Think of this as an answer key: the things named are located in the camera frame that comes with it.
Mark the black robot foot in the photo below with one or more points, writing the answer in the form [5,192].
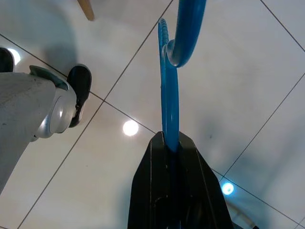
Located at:
[81,88]
[5,59]

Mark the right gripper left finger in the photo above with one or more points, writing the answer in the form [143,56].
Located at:
[152,186]

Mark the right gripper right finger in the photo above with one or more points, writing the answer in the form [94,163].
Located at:
[200,190]

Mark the white chair wooden legs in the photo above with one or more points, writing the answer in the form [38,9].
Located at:
[87,9]

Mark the blue plastic hanger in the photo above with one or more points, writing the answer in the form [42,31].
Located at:
[170,107]

